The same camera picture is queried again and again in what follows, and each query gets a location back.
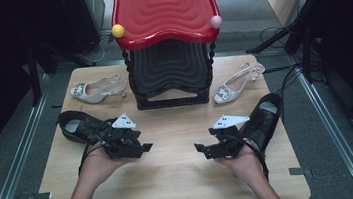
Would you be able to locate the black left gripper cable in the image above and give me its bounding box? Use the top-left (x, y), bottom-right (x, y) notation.
top-left (72, 120), bottom-right (120, 177)

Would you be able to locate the red and black shoe rack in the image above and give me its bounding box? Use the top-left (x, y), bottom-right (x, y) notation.
top-left (108, 0), bottom-right (233, 114)

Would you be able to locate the black leather lace-up shoe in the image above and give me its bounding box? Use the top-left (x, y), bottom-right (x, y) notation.
top-left (55, 104), bottom-right (121, 149)
top-left (236, 92), bottom-right (289, 156)

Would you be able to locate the person's left hand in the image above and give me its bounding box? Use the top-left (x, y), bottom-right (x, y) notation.
top-left (75, 137), bottom-right (141, 194)

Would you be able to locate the white rhinestone slingback heel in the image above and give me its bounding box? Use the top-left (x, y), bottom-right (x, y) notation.
top-left (209, 60), bottom-right (269, 106)
top-left (69, 72), bottom-right (129, 107)

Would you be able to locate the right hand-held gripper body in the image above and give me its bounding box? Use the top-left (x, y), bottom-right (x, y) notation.
top-left (209, 111), bottom-right (255, 162)

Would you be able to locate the white floor cable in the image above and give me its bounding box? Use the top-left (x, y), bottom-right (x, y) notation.
top-left (77, 36), bottom-right (109, 66)

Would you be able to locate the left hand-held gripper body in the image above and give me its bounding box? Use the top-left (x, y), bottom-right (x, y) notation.
top-left (90, 111), bottom-right (141, 163)

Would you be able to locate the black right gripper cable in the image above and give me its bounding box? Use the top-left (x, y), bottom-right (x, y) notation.
top-left (225, 129), bottom-right (271, 186)

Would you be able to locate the black tripod stand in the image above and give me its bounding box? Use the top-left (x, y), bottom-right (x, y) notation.
top-left (242, 12), bottom-right (324, 90)

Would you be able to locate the black metal stand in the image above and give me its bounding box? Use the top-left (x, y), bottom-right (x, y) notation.
top-left (23, 35), bottom-right (100, 108)

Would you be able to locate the looped black floor cable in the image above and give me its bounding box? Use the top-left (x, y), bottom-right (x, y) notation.
top-left (257, 24), bottom-right (295, 53)

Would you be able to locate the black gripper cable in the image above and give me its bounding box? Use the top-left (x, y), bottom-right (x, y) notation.
top-left (225, 129), bottom-right (271, 186)
top-left (72, 120), bottom-right (120, 177)

